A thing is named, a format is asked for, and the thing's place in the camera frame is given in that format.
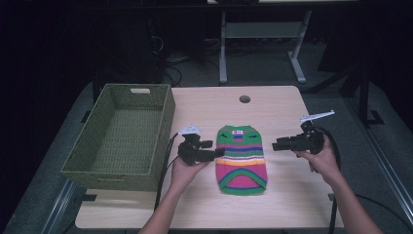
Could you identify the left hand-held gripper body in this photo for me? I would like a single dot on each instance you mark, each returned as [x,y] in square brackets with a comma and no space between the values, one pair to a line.
[191,151]

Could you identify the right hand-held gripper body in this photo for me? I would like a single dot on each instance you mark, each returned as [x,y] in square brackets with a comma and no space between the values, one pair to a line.
[310,141]

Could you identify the green striped knit pet sweater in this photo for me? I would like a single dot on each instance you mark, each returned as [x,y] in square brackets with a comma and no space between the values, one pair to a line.
[242,159]

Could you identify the green woven basket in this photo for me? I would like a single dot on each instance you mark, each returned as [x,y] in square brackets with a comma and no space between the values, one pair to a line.
[126,136]

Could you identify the person's left hand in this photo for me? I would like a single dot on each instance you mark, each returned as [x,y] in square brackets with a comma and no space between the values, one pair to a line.
[185,172]

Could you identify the person's right hand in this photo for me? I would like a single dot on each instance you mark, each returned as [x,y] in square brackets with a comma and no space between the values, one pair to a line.
[321,164]

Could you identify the black metal stand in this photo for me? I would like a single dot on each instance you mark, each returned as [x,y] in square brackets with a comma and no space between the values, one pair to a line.
[365,94]

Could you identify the grey metal floor rail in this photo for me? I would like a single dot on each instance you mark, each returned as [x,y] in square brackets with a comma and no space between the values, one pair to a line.
[380,156]
[58,208]

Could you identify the white metal table frame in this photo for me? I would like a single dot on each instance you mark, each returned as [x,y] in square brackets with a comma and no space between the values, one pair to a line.
[263,31]

